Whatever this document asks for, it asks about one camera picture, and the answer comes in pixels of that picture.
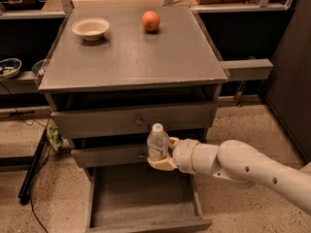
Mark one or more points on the grey side shelf rail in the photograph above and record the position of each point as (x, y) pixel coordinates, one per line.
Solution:
(247, 70)

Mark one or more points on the black metal floor bar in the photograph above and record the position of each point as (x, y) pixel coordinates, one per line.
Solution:
(23, 195)

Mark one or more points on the middle grey drawer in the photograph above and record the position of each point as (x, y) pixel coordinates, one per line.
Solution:
(108, 156)

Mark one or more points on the blue patterned small bowl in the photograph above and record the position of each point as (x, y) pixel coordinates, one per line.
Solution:
(9, 67)

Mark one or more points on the bottom grey open drawer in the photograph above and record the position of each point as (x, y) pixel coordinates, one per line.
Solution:
(135, 198)

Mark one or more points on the clear plastic water bottle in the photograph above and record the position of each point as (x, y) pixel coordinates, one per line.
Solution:
(158, 141)

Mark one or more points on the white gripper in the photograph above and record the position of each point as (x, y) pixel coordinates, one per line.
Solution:
(183, 155)

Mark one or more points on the orange fruit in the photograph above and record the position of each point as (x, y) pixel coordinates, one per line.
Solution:
(150, 21)

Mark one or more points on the green power strip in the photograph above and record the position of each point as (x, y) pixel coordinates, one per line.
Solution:
(54, 138)

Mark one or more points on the top grey drawer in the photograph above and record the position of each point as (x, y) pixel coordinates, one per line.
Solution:
(133, 120)

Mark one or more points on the white paper bowl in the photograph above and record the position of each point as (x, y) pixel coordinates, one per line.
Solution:
(91, 29)

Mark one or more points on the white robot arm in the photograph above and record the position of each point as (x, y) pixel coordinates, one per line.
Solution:
(232, 162)

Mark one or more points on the grey wooden drawer cabinet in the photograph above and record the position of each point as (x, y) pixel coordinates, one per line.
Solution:
(130, 67)

